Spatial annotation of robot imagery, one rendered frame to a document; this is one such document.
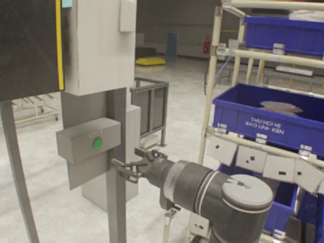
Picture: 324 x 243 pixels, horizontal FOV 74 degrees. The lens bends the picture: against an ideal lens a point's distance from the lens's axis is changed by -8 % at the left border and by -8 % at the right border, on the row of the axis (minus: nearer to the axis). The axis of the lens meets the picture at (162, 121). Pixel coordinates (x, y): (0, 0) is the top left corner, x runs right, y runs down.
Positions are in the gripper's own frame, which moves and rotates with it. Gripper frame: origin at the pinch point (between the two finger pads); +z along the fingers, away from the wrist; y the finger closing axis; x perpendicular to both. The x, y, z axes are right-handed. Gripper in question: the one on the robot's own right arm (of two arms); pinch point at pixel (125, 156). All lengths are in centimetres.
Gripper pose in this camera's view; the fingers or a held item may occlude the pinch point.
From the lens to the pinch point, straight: 66.9
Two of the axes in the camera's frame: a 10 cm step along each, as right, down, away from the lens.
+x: -0.6, 9.4, 3.4
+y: -5.9, 2.4, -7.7
